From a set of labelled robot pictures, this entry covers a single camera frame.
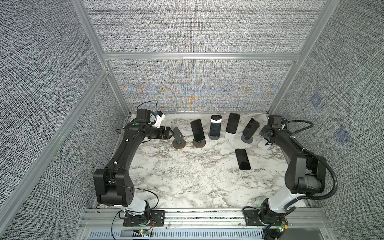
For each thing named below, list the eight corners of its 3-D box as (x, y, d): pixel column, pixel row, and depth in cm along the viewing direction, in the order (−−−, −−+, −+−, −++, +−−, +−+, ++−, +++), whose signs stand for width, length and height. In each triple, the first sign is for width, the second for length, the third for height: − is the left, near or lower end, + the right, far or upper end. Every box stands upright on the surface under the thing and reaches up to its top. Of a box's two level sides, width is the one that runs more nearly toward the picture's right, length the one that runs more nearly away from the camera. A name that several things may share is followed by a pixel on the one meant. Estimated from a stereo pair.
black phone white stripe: (210, 139, 106) (212, 126, 95) (209, 127, 112) (210, 114, 101) (220, 139, 106) (223, 126, 95) (218, 127, 112) (221, 114, 101)
